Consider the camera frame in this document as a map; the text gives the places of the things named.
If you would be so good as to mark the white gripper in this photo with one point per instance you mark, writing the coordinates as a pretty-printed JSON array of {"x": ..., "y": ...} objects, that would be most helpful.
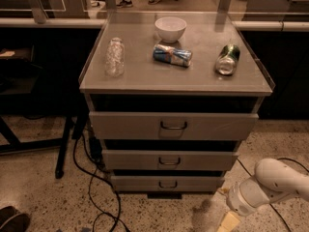
[{"x": 237, "y": 198}]

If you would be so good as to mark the grey bottom drawer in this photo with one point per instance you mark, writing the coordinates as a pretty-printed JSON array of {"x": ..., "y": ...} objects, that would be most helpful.
[{"x": 166, "y": 183}]

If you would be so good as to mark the grey drawer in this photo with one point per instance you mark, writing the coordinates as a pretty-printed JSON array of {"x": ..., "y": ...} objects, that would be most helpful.
[
  {"x": 172, "y": 126},
  {"x": 166, "y": 183},
  {"x": 168, "y": 160}
]

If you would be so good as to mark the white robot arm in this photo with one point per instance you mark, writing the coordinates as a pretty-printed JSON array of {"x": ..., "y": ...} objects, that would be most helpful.
[{"x": 272, "y": 181}]

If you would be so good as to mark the grey middle drawer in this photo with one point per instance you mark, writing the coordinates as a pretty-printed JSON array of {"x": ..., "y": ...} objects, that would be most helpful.
[{"x": 168, "y": 160}]

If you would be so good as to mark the grey drawer cabinet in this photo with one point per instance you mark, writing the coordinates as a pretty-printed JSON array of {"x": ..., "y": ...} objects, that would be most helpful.
[{"x": 148, "y": 85}]

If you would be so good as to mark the grey top drawer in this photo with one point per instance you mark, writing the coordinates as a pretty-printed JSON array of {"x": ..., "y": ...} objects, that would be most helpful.
[{"x": 172, "y": 126}]

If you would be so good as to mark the green soda can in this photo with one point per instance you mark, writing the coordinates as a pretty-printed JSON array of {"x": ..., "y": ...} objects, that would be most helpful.
[{"x": 228, "y": 59}]

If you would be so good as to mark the black power adapter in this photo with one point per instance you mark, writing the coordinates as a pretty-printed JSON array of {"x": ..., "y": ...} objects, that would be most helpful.
[{"x": 95, "y": 149}]

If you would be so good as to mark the blue crushed soda can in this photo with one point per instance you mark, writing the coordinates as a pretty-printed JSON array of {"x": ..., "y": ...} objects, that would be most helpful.
[{"x": 172, "y": 55}]

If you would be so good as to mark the white ceramic bowl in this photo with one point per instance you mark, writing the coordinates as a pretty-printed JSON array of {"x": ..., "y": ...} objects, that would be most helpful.
[{"x": 170, "y": 29}]

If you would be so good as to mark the clear plastic bottle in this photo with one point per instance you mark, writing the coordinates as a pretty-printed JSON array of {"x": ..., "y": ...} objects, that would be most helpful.
[{"x": 115, "y": 58}]

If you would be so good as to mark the dark shoe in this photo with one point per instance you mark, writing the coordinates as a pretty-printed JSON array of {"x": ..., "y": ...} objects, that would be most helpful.
[{"x": 12, "y": 220}]

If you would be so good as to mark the black table frame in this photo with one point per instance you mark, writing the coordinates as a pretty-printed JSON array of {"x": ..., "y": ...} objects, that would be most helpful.
[{"x": 42, "y": 85}]

